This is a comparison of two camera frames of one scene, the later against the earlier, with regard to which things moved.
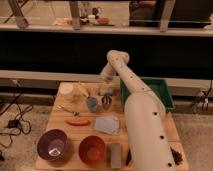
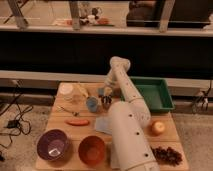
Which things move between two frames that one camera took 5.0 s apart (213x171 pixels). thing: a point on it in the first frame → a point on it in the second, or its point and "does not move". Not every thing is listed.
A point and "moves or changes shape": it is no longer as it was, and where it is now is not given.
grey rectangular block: x=115 y=155 does not move
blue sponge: x=110 y=91 moves or changes shape
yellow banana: x=85 y=92 does not move
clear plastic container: x=66 y=91 does not move
